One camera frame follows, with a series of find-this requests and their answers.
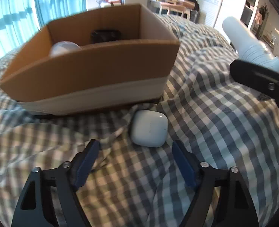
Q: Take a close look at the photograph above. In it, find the white plastic bottle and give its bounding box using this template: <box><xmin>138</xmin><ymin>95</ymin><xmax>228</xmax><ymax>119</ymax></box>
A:
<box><xmin>222</xmin><ymin>17</ymin><xmax>279</xmax><ymax>73</ymax></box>

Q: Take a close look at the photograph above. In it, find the white earbuds case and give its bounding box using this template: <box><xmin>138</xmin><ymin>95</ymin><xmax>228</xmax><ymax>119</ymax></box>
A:
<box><xmin>130</xmin><ymin>110</ymin><xmax>168</xmax><ymax>148</ymax></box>

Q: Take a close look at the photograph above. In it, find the small black box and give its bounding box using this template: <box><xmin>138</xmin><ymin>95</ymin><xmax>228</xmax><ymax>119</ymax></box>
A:
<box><xmin>91</xmin><ymin>29</ymin><xmax>121</xmax><ymax>44</ymax></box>

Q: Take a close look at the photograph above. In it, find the clear floss pick jar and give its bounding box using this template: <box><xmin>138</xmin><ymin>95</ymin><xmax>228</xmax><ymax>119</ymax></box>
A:
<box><xmin>49</xmin><ymin>41</ymin><xmax>81</xmax><ymax>57</ymax></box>

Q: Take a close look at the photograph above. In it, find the grey checkered bed quilt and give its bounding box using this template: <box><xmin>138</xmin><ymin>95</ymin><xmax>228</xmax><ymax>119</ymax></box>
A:
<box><xmin>0</xmin><ymin>15</ymin><xmax>279</xmax><ymax>226</ymax></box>

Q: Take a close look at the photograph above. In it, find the white sliding wardrobe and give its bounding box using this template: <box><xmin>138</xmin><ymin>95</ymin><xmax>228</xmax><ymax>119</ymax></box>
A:
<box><xmin>214</xmin><ymin>0</ymin><xmax>259</xmax><ymax>40</ymax></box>

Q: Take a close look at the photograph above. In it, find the white dressing table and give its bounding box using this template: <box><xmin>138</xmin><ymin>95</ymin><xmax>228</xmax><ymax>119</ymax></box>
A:
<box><xmin>150</xmin><ymin>0</ymin><xmax>195</xmax><ymax>20</ymax></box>

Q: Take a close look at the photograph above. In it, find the brown cardboard box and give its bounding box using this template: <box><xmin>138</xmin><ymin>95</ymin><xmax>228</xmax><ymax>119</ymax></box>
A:
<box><xmin>0</xmin><ymin>5</ymin><xmax>180</xmax><ymax>115</ymax></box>

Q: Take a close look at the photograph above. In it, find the white suitcase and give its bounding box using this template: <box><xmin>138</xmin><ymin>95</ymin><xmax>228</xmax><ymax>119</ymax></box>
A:
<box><xmin>99</xmin><ymin>0</ymin><xmax>121</xmax><ymax>8</ymax></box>

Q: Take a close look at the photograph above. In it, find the turquoise curtain left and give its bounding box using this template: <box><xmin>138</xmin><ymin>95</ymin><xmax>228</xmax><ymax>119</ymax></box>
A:
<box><xmin>0</xmin><ymin>0</ymin><xmax>42</xmax><ymax>69</ymax></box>

